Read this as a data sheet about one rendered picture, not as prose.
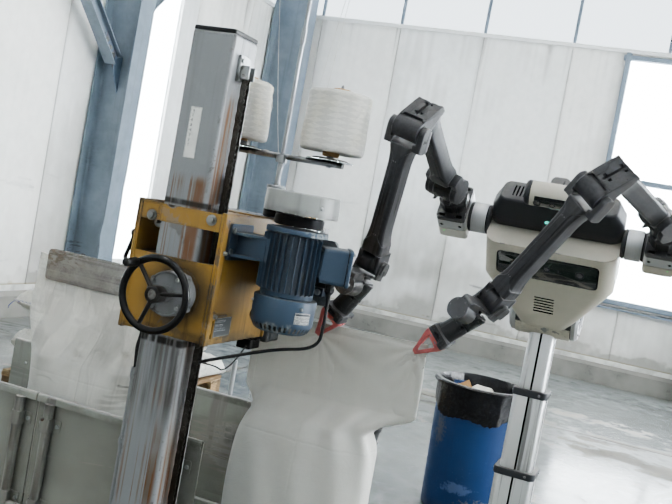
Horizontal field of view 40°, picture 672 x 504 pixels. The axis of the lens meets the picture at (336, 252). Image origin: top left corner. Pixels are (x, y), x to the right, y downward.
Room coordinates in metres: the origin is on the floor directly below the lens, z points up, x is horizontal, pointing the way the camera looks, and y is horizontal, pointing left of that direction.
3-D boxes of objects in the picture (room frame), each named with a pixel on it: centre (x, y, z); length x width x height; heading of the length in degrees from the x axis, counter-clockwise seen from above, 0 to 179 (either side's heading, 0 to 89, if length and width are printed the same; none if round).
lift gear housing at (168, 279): (2.13, 0.36, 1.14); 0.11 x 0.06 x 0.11; 70
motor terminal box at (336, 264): (2.21, 0.00, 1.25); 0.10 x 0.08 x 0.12; 5
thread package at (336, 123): (2.34, 0.06, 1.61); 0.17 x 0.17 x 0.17
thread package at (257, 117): (2.43, 0.30, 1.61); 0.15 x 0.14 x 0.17; 70
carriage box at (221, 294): (2.31, 0.32, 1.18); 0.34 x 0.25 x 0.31; 160
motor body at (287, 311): (2.20, 0.10, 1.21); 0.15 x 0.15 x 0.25
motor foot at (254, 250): (2.19, 0.19, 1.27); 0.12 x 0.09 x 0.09; 160
